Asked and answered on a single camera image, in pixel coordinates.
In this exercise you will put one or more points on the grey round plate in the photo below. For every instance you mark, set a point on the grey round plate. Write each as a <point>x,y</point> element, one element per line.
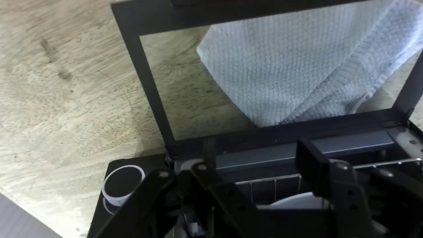
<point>295,203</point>

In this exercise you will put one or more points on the grey metal oven tray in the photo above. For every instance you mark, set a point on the grey metal oven tray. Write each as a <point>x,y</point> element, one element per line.
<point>272,153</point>

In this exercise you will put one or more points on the black toaster oven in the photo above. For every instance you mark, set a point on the black toaster oven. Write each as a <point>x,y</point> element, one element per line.
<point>132,161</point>

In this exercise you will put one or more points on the white cloth towel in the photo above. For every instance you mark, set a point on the white cloth towel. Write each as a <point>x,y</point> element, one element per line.
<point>299,62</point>

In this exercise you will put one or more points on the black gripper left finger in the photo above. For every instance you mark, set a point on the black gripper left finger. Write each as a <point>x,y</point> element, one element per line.
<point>176,207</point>

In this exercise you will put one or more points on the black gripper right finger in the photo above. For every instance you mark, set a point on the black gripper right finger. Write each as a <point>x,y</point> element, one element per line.
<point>338,199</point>

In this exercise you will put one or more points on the white ringed oven knob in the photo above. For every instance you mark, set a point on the white ringed oven knob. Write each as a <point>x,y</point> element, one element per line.
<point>120,186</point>

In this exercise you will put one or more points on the black rectangular frame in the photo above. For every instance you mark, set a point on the black rectangular frame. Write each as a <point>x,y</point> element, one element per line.
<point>149,88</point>

